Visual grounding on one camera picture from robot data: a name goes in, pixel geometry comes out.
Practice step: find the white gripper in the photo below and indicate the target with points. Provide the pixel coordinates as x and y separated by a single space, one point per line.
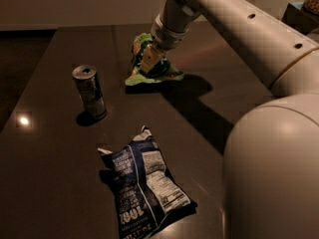
164 37

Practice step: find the green rice chip bag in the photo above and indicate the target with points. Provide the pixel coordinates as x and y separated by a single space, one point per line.
163 71

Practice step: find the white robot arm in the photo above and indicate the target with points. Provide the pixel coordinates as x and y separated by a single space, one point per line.
271 157

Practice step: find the blue chip bag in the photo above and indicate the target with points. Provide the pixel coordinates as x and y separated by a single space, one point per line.
147 198

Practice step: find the silver drink can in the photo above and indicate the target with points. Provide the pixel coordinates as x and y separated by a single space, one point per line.
87 82

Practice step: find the dark box in background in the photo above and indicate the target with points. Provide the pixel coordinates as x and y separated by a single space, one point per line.
299 18

